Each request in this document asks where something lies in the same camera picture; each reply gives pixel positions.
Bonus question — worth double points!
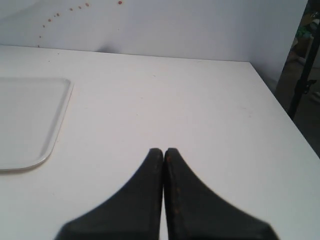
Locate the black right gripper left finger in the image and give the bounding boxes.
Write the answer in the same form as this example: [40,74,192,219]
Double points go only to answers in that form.
[55,148,164,240]

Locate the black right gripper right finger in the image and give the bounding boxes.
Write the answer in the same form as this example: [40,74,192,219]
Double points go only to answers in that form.
[163,148,278,240]

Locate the white rectangular tray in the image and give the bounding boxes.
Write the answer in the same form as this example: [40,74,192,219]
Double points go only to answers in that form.
[0,77,74,172]

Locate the black tripod pole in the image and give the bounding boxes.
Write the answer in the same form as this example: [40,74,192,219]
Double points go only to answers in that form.
[287,24,320,120]

